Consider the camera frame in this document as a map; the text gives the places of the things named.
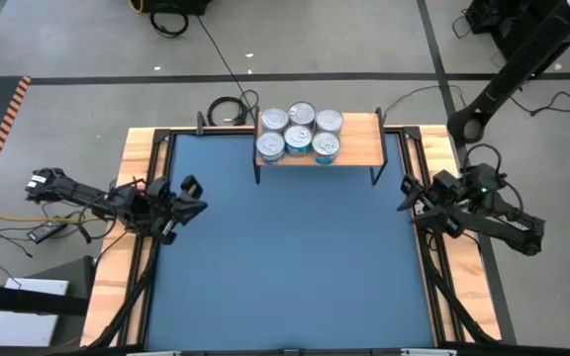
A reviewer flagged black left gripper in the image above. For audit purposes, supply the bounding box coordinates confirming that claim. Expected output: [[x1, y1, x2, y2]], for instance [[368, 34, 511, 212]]
[[139, 174, 210, 246]]

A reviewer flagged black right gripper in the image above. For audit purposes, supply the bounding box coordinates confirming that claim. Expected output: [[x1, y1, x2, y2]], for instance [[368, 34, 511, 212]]
[[396, 169, 464, 239]]

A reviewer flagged green Bumble Bee tuna can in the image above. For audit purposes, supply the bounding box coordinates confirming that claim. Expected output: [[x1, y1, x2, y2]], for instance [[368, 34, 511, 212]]
[[260, 107, 290, 134]]

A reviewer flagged wooden shelf with black legs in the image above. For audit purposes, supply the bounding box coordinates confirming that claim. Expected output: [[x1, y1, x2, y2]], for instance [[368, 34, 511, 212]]
[[252, 106, 390, 187]]

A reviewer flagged dark grey cabinet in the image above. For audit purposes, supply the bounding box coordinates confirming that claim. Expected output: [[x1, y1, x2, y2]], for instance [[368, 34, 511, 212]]
[[15, 255, 99, 356]]

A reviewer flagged black power adapter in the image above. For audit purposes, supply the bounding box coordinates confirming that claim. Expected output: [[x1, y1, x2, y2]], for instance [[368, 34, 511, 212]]
[[27, 222, 68, 244]]

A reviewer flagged black perforated tower stand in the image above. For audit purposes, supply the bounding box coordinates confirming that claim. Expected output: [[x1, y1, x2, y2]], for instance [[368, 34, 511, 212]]
[[446, 0, 570, 146]]

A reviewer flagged black beam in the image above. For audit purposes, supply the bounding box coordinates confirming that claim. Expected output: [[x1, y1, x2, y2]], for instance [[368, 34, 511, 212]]
[[0, 282, 92, 316]]

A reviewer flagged white board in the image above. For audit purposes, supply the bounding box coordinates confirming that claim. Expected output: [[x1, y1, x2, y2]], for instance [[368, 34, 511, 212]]
[[0, 278, 70, 348]]

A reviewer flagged black box with yellow trim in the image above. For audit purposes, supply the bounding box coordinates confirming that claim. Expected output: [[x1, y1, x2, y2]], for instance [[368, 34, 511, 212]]
[[127, 0, 213, 16]]

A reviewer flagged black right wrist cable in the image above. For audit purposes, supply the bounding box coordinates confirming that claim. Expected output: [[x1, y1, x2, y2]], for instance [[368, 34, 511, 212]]
[[461, 142, 504, 179]]

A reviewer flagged black adapter cable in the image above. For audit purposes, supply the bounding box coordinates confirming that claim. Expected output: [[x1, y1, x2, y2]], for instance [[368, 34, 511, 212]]
[[0, 197, 118, 259]]

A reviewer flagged coiled black cable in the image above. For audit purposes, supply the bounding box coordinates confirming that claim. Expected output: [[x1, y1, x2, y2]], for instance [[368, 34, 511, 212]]
[[207, 95, 249, 128]]

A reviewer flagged thin black floor cable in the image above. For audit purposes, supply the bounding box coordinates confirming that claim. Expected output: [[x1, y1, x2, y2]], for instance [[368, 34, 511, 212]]
[[382, 84, 466, 120]]

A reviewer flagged wavy black floor cable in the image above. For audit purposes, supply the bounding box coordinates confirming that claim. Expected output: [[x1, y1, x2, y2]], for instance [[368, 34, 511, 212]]
[[510, 91, 570, 118]]

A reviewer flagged long black floor cable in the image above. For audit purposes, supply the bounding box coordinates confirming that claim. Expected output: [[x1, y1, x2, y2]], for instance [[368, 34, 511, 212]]
[[195, 13, 260, 125]]

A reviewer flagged yellow floor cable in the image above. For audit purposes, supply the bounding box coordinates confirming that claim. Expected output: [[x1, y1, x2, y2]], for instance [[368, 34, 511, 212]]
[[0, 207, 99, 223]]

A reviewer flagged looped black cable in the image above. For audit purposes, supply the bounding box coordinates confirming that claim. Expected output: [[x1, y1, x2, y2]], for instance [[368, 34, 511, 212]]
[[148, 10, 190, 40]]

